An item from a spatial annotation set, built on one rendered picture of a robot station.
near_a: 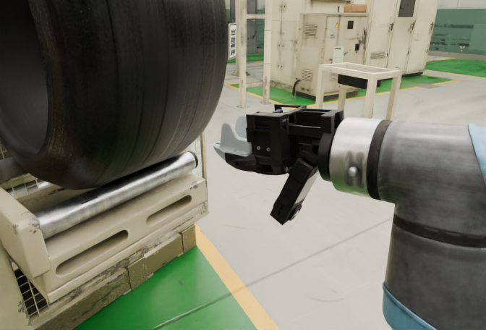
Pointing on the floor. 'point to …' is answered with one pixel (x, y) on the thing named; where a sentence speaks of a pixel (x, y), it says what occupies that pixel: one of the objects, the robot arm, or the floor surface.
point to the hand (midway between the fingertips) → (221, 150)
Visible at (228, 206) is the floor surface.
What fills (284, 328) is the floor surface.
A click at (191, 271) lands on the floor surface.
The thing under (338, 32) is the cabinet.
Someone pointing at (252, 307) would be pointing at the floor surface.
